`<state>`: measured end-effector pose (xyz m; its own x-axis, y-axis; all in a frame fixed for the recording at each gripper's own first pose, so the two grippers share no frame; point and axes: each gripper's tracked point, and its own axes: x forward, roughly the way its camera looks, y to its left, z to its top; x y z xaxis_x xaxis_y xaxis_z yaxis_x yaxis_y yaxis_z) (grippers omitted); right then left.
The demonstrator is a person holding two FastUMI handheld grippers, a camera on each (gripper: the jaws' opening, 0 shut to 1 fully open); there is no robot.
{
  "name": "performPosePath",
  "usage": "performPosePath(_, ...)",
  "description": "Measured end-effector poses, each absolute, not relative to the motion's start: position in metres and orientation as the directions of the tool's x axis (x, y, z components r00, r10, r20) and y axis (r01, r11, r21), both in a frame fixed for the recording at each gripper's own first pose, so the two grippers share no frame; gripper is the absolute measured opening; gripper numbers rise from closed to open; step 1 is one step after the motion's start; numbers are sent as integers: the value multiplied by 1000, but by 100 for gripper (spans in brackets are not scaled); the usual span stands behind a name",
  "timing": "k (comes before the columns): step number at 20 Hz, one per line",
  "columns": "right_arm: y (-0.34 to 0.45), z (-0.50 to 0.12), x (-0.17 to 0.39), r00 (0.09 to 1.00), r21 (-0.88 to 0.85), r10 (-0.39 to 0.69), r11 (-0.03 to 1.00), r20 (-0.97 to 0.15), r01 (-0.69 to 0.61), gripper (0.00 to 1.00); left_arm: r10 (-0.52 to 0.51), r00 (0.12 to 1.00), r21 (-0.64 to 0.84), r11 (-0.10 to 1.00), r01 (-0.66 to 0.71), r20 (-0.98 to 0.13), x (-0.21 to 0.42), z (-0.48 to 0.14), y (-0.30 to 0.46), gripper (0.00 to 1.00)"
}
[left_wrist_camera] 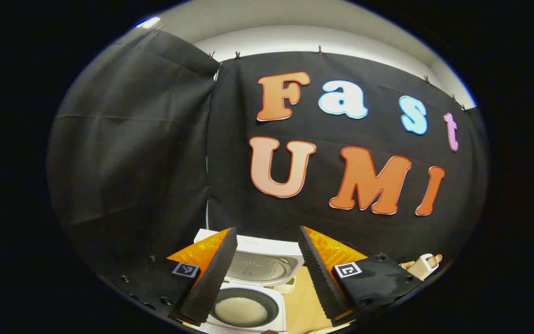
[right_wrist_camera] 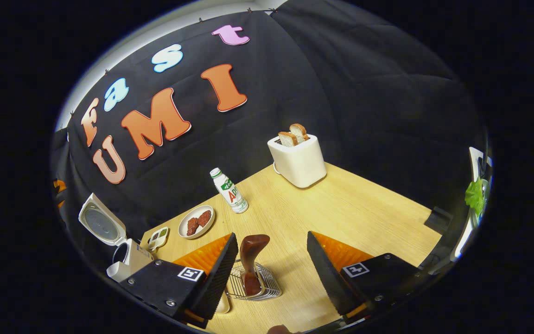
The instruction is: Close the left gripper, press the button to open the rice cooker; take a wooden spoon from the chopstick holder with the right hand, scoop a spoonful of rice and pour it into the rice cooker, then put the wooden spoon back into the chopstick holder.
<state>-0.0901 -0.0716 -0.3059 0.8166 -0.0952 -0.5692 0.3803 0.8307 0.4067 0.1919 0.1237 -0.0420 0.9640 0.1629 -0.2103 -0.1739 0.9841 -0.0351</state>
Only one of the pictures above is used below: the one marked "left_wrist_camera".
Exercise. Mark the cream toaster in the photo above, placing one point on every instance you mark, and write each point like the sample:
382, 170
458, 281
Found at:
422, 269

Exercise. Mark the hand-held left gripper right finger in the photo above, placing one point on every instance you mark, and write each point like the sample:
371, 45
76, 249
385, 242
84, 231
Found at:
322, 283

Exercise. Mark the white rice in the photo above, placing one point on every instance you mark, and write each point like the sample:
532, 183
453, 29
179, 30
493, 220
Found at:
241, 311

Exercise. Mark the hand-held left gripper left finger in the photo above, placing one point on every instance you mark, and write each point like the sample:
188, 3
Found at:
211, 283

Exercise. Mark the toast bread slice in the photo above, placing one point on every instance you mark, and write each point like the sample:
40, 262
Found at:
437, 259

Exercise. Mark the white rice cooker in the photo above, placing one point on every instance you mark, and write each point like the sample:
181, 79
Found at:
257, 248

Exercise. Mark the white divided bean dish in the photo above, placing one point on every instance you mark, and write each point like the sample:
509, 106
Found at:
285, 286

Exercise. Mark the ceiling light panel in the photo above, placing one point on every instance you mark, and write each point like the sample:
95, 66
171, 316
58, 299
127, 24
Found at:
148, 22

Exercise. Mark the black backdrop cloth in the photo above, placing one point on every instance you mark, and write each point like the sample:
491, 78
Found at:
132, 162

